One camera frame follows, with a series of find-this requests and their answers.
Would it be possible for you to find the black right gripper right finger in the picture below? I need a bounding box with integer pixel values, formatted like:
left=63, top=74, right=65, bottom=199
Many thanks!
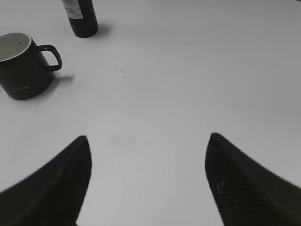
left=205, top=132, right=301, bottom=226

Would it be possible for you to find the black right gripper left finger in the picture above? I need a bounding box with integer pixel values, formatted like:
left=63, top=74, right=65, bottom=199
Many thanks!
left=0, top=136, right=91, bottom=226

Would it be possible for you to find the black mug white inside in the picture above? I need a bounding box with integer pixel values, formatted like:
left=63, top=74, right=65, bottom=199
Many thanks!
left=0, top=32, right=63, bottom=100

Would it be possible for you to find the dark red wine bottle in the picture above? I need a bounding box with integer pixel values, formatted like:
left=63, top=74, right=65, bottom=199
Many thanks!
left=62, top=0, right=98, bottom=38

